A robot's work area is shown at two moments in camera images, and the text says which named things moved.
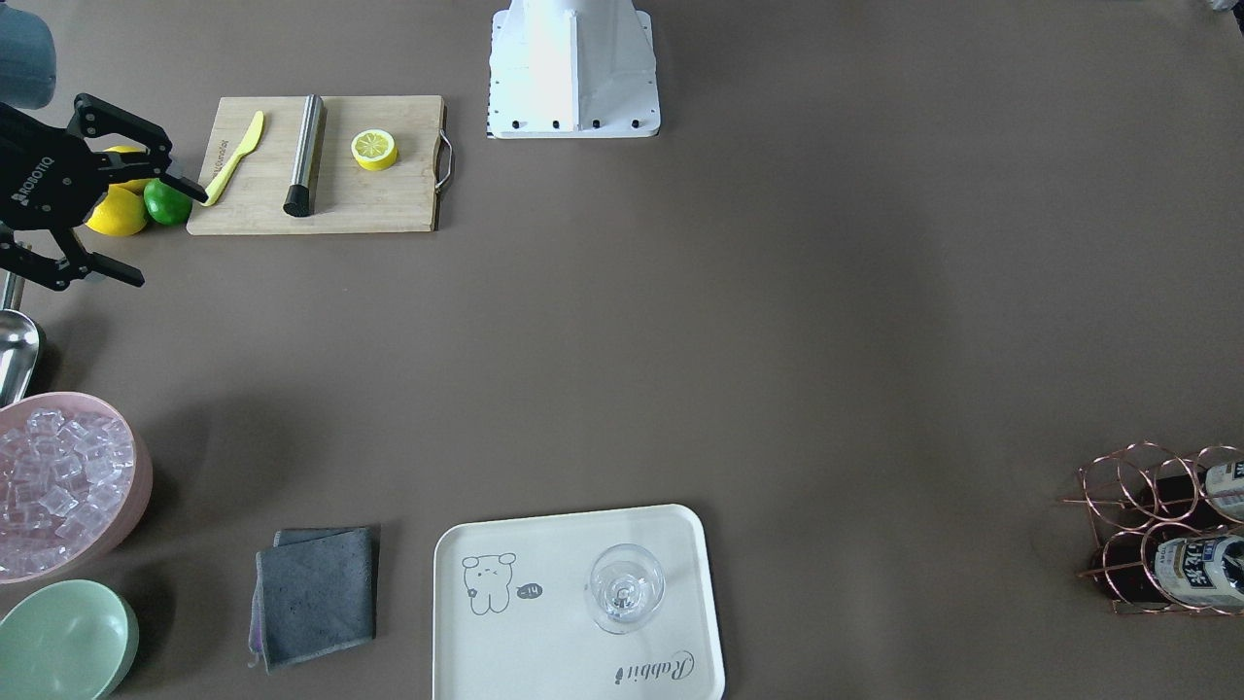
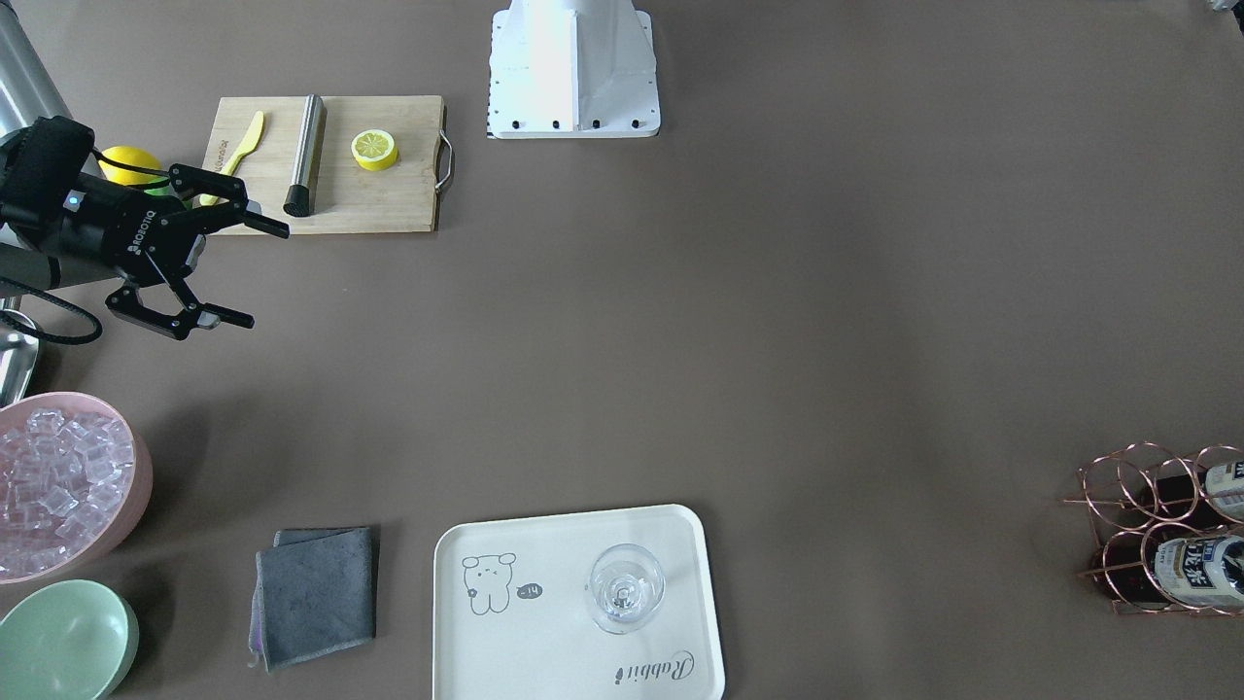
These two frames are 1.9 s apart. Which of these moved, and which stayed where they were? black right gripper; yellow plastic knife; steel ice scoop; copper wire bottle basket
Moved: black right gripper
Stayed: steel ice scoop; copper wire bottle basket; yellow plastic knife
